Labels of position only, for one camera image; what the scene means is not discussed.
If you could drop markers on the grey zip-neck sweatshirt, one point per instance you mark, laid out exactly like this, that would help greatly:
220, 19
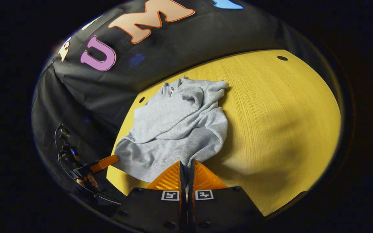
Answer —
173, 129

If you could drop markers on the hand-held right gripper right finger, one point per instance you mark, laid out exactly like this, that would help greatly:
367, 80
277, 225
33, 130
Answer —
225, 207

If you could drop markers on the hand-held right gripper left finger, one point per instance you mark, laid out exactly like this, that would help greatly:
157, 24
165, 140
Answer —
147, 207

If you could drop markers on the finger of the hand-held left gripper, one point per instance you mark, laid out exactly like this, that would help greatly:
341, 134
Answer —
104, 163

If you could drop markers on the black backdrop cloth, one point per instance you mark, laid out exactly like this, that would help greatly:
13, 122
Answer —
189, 42

